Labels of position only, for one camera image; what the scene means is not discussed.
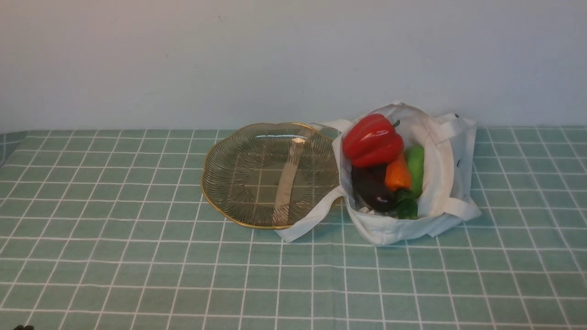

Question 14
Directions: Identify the red bell pepper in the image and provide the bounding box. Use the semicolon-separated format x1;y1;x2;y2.
342;113;404;168

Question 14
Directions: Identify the white cloth tote bag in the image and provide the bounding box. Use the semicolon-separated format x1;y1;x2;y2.
276;102;481;246

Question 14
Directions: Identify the dark purple eggplant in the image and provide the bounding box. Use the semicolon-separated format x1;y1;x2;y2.
351;164;396;213

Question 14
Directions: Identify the orange carrot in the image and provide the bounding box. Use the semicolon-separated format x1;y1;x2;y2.
384;153;412;192

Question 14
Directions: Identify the green vegetable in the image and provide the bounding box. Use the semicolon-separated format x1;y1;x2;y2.
395;145;424;220

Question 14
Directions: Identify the green checkered tablecloth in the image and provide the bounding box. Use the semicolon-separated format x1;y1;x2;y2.
0;126;587;330

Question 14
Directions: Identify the gold-rimmed glass plate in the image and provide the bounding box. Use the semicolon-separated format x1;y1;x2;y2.
200;122;339;230

